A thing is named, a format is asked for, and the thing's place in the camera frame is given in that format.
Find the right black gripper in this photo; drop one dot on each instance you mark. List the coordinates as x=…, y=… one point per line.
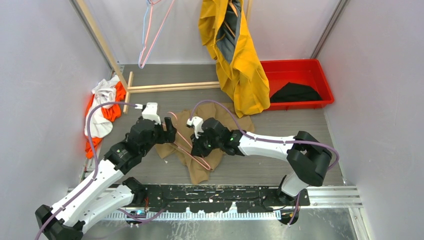
x=197, y=149

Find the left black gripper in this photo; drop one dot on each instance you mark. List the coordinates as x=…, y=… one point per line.
x=166, y=136

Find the tan brown garment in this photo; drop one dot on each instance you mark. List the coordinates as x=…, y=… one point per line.
x=224, y=113

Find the yellow pleated skirt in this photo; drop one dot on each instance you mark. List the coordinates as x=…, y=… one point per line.
x=239, y=71

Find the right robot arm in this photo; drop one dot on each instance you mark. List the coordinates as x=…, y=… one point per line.
x=308, y=158

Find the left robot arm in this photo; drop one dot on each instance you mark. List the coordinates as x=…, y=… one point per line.
x=99, y=179

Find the orange cloth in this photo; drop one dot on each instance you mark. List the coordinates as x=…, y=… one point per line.
x=112, y=114

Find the wooden clothes rack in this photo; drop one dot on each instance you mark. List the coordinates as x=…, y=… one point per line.
x=88, y=19

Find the white cloth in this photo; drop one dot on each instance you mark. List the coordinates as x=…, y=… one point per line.
x=104, y=92

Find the black garment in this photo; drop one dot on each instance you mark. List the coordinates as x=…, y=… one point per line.
x=294, y=92

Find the red plastic bin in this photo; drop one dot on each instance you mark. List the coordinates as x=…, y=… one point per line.
x=306, y=72

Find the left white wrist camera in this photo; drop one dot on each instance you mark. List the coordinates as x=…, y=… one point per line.
x=149, y=111

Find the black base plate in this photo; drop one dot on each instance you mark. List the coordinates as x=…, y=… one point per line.
x=215, y=198

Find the blue wire hanger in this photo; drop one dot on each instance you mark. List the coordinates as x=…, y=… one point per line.
x=145, y=31

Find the aluminium rail frame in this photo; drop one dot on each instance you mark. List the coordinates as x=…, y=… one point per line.
x=325, y=197

